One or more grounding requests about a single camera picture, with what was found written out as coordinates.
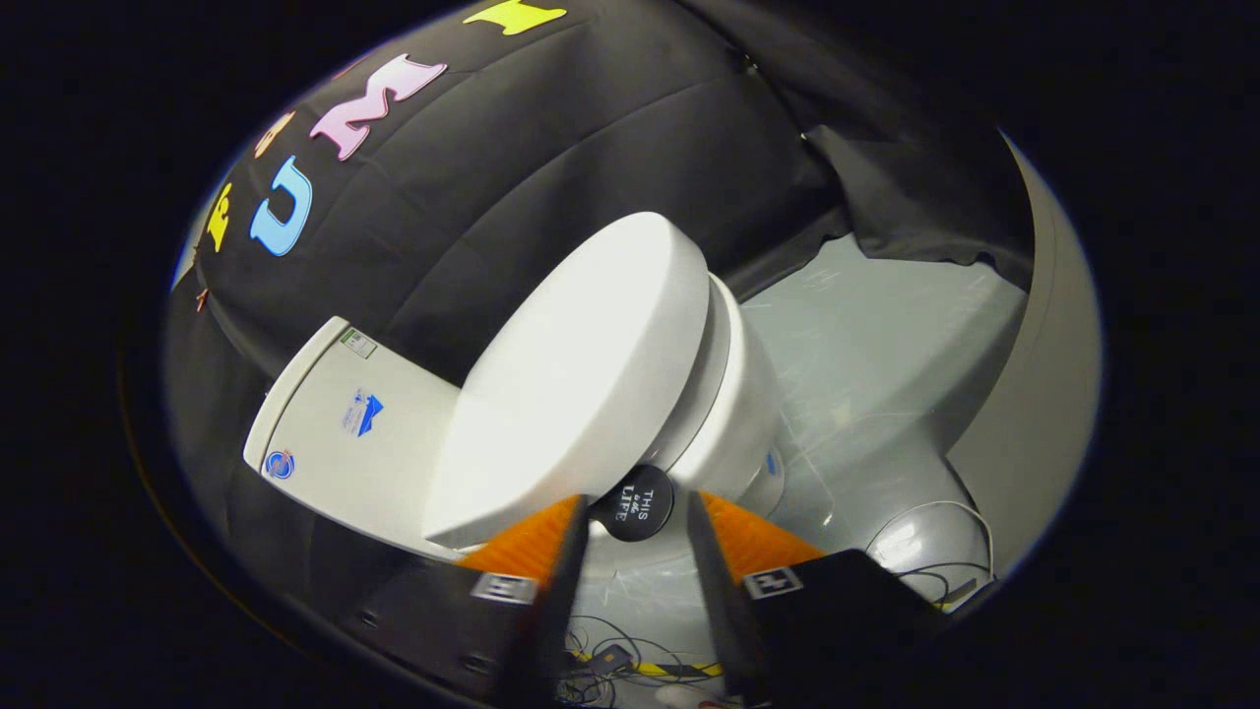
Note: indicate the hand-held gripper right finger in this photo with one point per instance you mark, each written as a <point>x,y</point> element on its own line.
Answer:
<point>724,601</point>

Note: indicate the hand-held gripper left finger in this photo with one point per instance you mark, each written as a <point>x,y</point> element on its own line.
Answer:
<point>551,611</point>

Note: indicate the black round lid knob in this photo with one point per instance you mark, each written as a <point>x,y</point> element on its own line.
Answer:
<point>635,504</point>

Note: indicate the white toilet lid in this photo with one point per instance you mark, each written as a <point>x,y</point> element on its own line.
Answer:
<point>581,374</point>

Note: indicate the white toilet seat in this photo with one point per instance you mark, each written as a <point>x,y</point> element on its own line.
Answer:
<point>718,374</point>

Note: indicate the white toilet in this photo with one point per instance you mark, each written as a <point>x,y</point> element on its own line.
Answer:
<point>345,443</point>

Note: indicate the grey board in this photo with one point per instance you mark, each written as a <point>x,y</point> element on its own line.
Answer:
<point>1043,394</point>

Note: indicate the black backdrop cloth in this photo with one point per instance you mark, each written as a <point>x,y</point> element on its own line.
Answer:
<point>551,167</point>

